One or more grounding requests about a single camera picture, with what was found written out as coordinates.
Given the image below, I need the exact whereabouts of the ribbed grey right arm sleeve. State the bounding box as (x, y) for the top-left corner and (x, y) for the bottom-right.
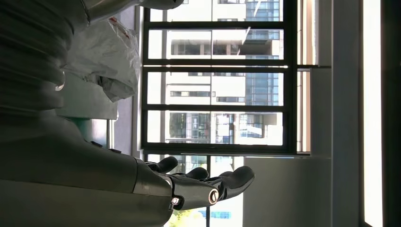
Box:
(0, 0), (91, 117)

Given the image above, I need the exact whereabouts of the black window frame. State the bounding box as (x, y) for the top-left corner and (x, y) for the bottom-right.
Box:
(139, 0), (332, 227)

